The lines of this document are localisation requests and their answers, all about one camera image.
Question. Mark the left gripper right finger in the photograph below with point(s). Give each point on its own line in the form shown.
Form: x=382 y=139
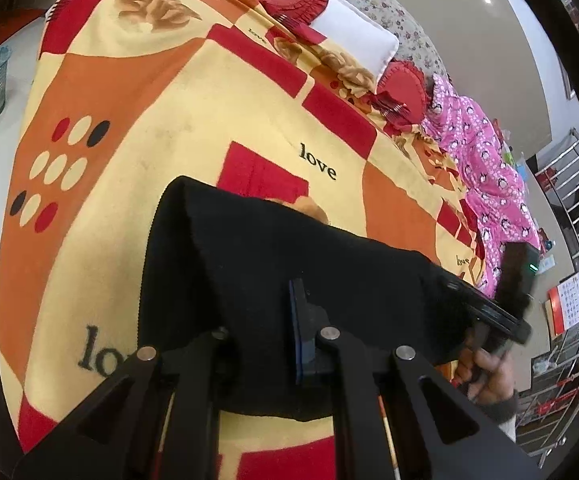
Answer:
x=394 y=415

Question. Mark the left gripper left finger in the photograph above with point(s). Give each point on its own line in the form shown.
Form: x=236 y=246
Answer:
x=152 y=419

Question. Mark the white sleeve right forearm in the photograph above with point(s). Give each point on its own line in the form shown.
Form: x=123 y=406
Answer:
x=503 y=414

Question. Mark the person right hand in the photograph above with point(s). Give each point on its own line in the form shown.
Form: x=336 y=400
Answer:
x=488 y=379

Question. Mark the red white calendar board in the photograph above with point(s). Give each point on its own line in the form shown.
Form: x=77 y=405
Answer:
x=563 y=309

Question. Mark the steel stair railing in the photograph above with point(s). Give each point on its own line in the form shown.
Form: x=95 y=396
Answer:
x=547 y=367

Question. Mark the pink penguin quilt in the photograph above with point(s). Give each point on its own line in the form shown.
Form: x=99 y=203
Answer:
x=495 y=191

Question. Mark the right red ruffled cushion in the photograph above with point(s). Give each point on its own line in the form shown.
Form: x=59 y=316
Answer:
x=401 y=97

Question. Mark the white pillow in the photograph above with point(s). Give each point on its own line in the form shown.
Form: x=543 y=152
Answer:
x=369 y=43

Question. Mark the red orange love blanket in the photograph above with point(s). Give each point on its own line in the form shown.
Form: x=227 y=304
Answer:
x=181 y=162

